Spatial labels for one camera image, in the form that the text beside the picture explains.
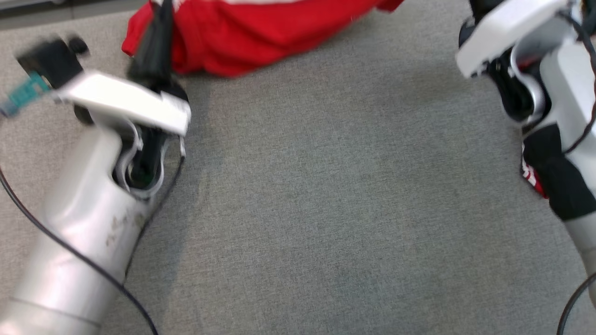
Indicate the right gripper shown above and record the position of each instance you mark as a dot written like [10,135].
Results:
[479,7]

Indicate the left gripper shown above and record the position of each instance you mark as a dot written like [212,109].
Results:
[163,88]

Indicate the red shorts white trim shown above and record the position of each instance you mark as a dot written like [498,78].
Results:
[256,32]

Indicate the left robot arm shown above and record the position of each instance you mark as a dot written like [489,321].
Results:
[79,232]

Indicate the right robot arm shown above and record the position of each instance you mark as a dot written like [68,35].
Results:
[568,83]

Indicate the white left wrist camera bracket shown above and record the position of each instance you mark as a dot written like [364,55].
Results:
[121,102]

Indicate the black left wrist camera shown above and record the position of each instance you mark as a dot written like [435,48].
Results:
[51,60]

